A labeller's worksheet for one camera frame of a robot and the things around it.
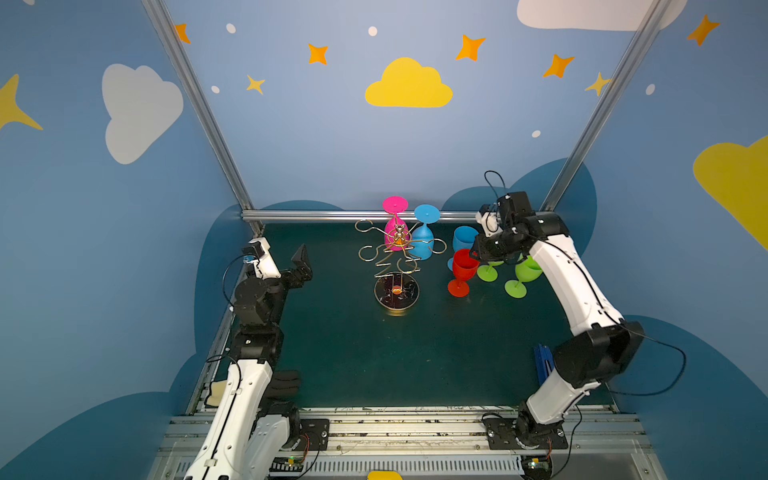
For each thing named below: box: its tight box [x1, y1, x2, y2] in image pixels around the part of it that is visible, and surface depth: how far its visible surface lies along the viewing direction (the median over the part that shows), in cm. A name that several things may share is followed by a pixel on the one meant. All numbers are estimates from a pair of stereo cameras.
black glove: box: [259, 370, 301, 407], surface depth 81 cm
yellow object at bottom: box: [367, 471, 403, 480], surface depth 70 cm
